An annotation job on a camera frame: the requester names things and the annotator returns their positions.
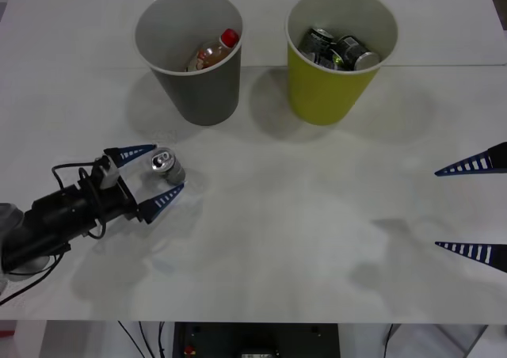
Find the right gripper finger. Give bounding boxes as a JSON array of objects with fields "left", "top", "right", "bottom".
[
  {"left": 434, "top": 240, "right": 507, "bottom": 274},
  {"left": 434, "top": 141, "right": 507, "bottom": 177}
]

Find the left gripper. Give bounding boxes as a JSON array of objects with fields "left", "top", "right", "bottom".
[{"left": 80, "top": 143, "right": 188, "bottom": 225}]

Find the dark grey drink can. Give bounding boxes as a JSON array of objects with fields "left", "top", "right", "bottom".
[{"left": 150, "top": 147, "right": 187, "bottom": 186}]

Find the grey plastic waste bin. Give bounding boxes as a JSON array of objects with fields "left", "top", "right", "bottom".
[{"left": 133, "top": 0, "right": 245, "bottom": 128}]

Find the red-capped plastic bottle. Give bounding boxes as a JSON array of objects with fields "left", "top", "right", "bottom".
[{"left": 185, "top": 28, "right": 241, "bottom": 73}]

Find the yellow-green plastic waste bin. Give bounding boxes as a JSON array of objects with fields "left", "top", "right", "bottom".
[{"left": 284, "top": 0, "right": 399, "bottom": 128}]

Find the black robot torso base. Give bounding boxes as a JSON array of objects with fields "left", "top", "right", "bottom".
[{"left": 173, "top": 322, "right": 340, "bottom": 358}]

